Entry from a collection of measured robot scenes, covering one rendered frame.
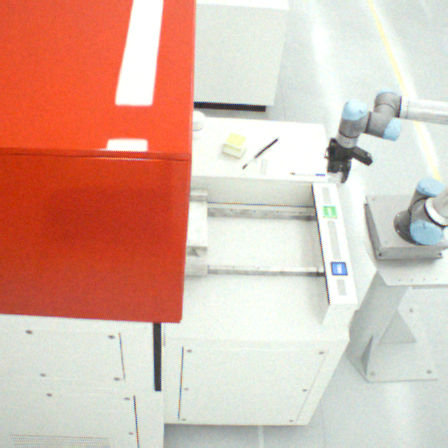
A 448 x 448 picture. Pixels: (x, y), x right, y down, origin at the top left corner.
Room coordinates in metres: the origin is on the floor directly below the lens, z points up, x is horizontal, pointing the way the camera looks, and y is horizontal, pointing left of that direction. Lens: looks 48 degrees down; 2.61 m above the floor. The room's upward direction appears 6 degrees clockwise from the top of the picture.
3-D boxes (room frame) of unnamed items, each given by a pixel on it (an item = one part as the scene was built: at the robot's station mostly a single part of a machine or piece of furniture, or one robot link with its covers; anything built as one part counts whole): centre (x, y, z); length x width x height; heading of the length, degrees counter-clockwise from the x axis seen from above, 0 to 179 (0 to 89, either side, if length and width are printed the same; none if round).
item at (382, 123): (1.56, -0.49, 1.40); 0.11 x 0.11 x 0.08; 79
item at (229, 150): (1.82, -0.04, 1.00); 0.07 x 0.07 x 0.07; 71
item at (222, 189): (1.86, -0.11, 0.89); 0.62 x 0.35 x 0.14; 96
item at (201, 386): (1.56, -0.15, 0.41); 0.97 x 0.64 x 0.82; 6
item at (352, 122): (1.56, -0.40, 1.41); 0.09 x 0.08 x 0.11; 79
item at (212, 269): (1.35, -0.12, 0.84); 0.50 x 0.02 x 0.03; 96
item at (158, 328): (1.25, 0.15, 1.02); 0.82 x 0.03 x 0.40; 6
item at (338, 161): (1.56, -0.38, 1.25); 0.09 x 0.08 x 0.12; 95
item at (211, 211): (1.62, -0.10, 0.84); 0.50 x 0.02 x 0.03; 96
